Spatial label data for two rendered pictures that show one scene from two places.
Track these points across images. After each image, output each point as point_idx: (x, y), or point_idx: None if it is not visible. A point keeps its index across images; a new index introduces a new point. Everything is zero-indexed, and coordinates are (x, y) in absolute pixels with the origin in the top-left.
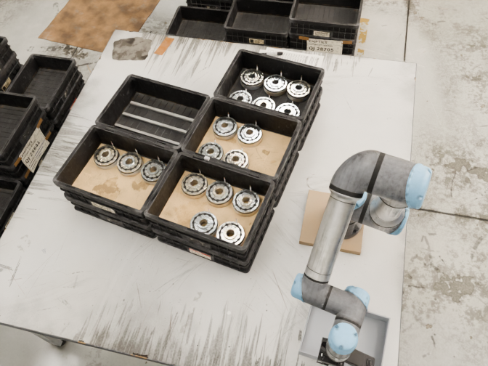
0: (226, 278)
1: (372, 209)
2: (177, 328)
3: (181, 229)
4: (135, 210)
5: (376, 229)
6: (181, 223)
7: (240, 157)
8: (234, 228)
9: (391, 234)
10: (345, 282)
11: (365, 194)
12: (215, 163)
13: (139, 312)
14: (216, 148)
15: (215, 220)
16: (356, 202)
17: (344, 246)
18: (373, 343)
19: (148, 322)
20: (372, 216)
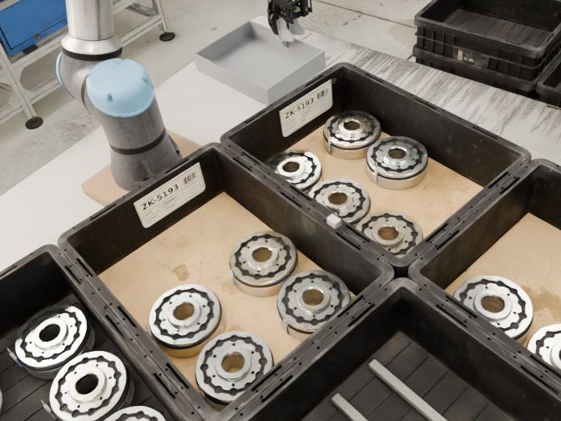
0: None
1: (109, 43)
2: (491, 123)
3: (448, 111)
4: (553, 164)
5: (110, 155)
6: (443, 188)
7: (248, 251)
8: (340, 129)
9: (98, 144)
10: (211, 113)
11: (98, 64)
12: (319, 207)
13: (559, 155)
14: (294, 302)
15: (371, 153)
16: (119, 60)
17: (175, 138)
18: (229, 58)
19: (542, 140)
20: (118, 44)
